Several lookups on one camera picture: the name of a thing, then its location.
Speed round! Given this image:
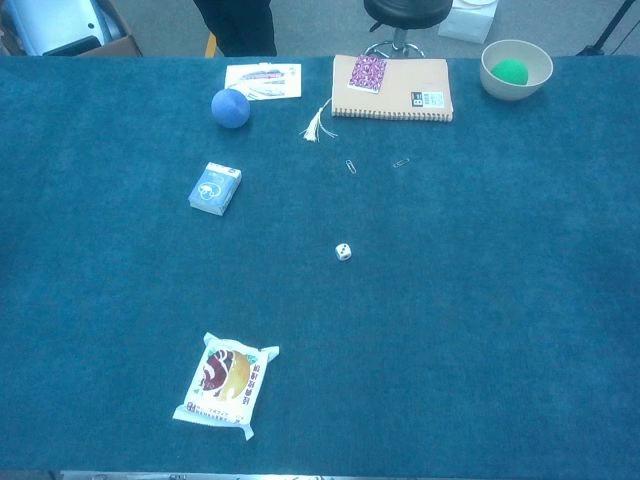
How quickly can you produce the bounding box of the grey device in box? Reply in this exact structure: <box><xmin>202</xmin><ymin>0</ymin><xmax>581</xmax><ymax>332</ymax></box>
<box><xmin>7</xmin><ymin>0</ymin><xmax>126</xmax><ymax>56</ymax></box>

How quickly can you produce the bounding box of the patterned bookmark card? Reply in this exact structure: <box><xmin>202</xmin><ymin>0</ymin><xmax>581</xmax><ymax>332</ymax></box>
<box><xmin>347</xmin><ymin>54</ymin><xmax>389</xmax><ymax>94</ymax></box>

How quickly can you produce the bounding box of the black tripod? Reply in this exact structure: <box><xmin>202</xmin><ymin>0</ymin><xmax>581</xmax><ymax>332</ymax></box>
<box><xmin>574</xmin><ymin>0</ymin><xmax>640</xmax><ymax>56</ymax></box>

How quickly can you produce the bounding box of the white box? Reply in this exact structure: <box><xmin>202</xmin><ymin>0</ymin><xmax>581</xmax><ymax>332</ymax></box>
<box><xmin>438</xmin><ymin>0</ymin><xmax>500</xmax><ymax>45</ymax></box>

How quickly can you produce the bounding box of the cardboard box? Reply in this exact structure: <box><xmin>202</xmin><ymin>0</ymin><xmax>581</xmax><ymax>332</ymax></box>
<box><xmin>0</xmin><ymin>0</ymin><xmax>144</xmax><ymax>57</ymax></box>

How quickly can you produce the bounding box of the spiral-bound notebook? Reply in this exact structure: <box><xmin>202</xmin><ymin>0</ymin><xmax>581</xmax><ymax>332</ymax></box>
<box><xmin>331</xmin><ymin>54</ymin><xmax>455</xmax><ymax>123</ymax></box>

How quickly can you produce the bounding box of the black stool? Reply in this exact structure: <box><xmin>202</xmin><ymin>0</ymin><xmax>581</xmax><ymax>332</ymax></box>
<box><xmin>363</xmin><ymin>0</ymin><xmax>454</xmax><ymax>59</ymax></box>

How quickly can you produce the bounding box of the white tassel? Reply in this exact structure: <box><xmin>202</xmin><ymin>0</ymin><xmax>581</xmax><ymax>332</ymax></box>
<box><xmin>298</xmin><ymin>97</ymin><xmax>339</xmax><ymax>144</ymax></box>

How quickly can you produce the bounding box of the person in black trousers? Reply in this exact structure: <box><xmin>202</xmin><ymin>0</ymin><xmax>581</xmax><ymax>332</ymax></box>
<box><xmin>192</xmin><ymin>0</ymin><xmax>279</xmax><ymax>58</ymax></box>

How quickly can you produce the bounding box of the beige bowl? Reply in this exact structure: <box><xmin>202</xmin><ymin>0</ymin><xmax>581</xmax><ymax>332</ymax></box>
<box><xmin>479</xmin><ymin>39</ymin><xmax>554</xmax><ymax>102</ymax></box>

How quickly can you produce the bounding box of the bluish foam ball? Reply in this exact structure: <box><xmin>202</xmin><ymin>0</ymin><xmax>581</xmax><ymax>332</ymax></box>
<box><xmin>210</xmin><ymin>88</ymin><xmax>252</xmax><ymax>130</ymax></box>

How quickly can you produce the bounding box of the white snack packet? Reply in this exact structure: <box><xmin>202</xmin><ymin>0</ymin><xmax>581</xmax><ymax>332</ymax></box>
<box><xmin>172</xmin><ymin>331</ymin><xmax>280</xmax><ymax>442</ymax></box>

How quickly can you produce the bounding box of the green ball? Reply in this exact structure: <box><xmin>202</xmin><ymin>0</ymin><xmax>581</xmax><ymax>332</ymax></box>
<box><xmin>490</xmin><ymin>58</ymin><xmax>530</xmax><ymax>87</ymax></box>

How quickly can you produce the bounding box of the small pale blue pack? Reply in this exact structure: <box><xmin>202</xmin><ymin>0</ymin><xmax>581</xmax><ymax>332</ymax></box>
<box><xmin>187</xmin><ymin>161</ymin><xmax>243</xmax><ymax>217</ymax></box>

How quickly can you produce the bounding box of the white illustrated postcard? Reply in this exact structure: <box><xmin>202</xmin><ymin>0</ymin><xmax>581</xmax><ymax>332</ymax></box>
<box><xmin>224</xmin><ymin>63</ymin><xmax>303</xmax><ymax>102</ymax></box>

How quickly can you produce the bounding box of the teal table cloth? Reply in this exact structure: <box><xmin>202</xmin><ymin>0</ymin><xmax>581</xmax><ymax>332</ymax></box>
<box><xmin>0</xmin><ymin>55</ymin><xmax>640</xmax><ymax>472</ymax></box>

